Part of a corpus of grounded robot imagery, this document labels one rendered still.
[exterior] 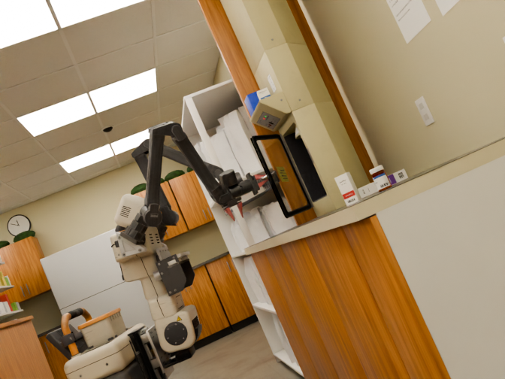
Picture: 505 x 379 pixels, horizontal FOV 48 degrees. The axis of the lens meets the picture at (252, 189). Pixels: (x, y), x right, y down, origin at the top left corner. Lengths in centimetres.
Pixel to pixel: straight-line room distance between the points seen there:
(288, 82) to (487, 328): 145
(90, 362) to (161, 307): 37
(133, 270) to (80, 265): 470
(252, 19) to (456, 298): 162
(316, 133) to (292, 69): 31
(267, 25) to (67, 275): 526
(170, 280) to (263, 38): 115
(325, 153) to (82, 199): 589
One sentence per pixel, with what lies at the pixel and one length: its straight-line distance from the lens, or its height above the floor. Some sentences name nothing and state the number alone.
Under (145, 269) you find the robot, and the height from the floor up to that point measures 104.
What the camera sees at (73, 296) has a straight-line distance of 733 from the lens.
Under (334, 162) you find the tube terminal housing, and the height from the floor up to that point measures 113.
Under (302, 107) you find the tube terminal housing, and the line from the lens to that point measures 254.
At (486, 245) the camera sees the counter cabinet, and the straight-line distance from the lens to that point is 154.
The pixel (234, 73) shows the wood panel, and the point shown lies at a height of 177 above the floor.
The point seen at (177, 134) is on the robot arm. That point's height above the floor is 149.
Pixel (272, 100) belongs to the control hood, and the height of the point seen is 149.
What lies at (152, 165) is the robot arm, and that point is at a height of 142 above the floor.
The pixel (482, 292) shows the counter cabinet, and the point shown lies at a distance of 153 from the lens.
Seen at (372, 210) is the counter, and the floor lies 91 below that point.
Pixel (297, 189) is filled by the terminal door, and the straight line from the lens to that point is 271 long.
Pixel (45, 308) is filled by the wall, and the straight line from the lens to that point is 809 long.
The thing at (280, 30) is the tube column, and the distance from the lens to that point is 265.
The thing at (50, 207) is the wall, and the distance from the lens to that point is 814.
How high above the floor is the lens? 96
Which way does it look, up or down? 5 degrees up
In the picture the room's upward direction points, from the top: 24 degrees counter-clockwise
